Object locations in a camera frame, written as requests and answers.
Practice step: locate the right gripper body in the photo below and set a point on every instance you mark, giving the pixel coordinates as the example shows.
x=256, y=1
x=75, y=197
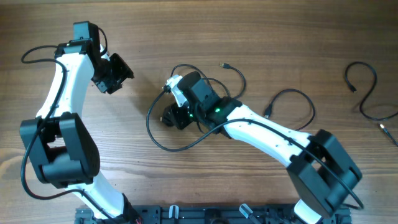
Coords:
x=183, y=115

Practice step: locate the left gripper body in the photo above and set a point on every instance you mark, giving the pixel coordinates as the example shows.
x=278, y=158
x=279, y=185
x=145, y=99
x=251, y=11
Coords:
x=112, y=73

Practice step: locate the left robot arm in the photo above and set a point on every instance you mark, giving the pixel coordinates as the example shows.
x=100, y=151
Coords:
x=60, y=155

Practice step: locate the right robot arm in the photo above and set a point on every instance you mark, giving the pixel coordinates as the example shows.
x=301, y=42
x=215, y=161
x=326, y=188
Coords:
x=322, y=172

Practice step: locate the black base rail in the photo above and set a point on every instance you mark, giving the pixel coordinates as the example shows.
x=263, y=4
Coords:
x=269, y=214

